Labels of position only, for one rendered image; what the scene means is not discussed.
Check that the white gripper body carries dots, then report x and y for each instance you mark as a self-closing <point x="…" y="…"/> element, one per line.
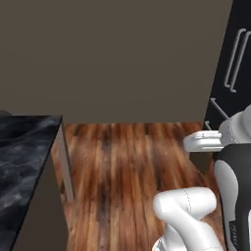
<point x="202" y="142"/>

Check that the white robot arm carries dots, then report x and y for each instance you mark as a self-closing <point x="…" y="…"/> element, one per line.
<point x="189" y="209"/>

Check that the dark marble dining counter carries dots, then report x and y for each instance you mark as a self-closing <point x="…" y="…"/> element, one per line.
<point x="19" y="157"/>

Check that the black fridge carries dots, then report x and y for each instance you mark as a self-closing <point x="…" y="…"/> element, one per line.
<point x="240" y="101"/>

